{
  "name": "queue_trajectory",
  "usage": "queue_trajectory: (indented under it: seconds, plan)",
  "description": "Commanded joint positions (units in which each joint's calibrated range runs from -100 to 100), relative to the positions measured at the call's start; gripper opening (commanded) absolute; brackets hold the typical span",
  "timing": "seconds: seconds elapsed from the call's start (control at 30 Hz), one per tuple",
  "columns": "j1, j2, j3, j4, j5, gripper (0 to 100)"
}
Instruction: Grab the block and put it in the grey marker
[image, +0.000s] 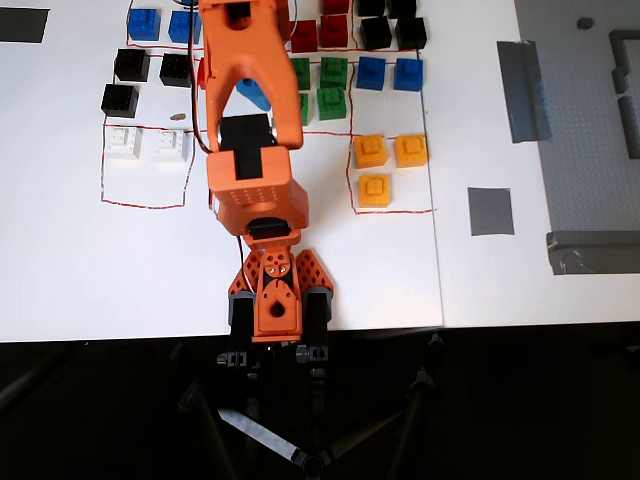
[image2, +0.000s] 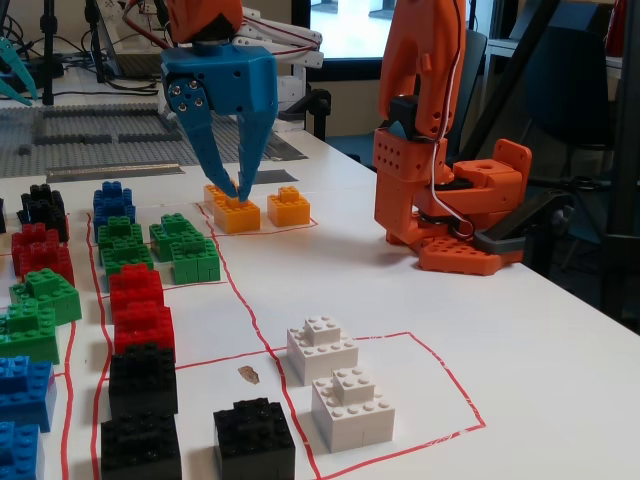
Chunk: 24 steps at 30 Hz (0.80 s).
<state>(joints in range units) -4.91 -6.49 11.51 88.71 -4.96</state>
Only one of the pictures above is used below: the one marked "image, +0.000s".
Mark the grey duct tape strip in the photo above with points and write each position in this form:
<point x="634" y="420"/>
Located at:
<point x="522" y="92"/>

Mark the yellow lego block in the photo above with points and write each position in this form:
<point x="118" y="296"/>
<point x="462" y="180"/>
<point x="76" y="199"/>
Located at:
<point x="374" y="190"/>
<point x="411" y="150"/>
<point x="370" y="151"/>

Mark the short grey lego wall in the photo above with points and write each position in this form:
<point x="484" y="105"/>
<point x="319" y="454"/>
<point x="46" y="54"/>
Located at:
<point x="620" y="80"/>

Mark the grey square tape marker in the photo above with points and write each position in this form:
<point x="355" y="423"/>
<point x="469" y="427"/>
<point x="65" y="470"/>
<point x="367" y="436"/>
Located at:
<point x="491" y="211"/>

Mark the white lego block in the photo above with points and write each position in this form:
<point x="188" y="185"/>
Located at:
<point x="170" y="146"/>
<point x="122" y="143"/>

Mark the small grey lego brick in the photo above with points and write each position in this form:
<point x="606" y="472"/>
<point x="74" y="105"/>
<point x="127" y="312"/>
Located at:
<point x="584" y="22"/>

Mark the black tape patch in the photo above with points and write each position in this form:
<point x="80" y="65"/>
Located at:
<point x="22" y="25"/>

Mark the black lego block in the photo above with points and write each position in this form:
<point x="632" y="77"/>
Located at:
<point x="372" y="6"/>
<point x="402" y="7"/>
<point x="376" y="33"/>
<point x="120" y="100"/>
<point x="175" y="70"/>
<point x="131" y="65"/>
<point x="411" y="33"/>

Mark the black tripod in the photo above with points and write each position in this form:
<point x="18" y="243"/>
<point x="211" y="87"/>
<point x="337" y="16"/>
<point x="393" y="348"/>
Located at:
<point x="305" y="462"/>

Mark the blue lego block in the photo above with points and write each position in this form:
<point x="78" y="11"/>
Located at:
<point x="186" y="2"/>
<point x="144" y="25"/>
<point x="181" y="27"/>
<point x="371" y="73"/>
<point x="408" y="75"/>

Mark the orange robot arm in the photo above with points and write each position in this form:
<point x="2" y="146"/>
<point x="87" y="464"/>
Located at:
<point x="250" y="200"/>

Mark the grey lego baseplate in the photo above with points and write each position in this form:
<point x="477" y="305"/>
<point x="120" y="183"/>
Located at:
<point x="575" y="160"/>

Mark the green lego block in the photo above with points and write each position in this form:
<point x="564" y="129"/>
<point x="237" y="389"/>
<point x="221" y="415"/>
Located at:
<point x="331" y="103"/>
<point x="302" y="74"/>
<point x="334" y="72"/>
<point x="304" y="109"/>

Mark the small brown scrap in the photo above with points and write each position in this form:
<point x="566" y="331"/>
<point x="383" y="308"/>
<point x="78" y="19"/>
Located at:
<point x="177" y="117"/>

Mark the grey lego corner wall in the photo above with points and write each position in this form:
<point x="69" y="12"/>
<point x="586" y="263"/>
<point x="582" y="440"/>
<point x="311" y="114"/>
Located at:
<point x="620" y="47"/>

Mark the long grey lego wall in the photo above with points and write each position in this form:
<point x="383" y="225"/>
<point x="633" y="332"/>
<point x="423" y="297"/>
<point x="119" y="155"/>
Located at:
<point x="630" y="127"/>

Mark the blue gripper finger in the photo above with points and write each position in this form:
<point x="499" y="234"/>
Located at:
<point x="254" y="92"/>

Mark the black table clamp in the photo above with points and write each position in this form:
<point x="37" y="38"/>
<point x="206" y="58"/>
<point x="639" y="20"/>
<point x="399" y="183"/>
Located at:
<point x="242" y="317"/>
<point x="317" y="315"/>

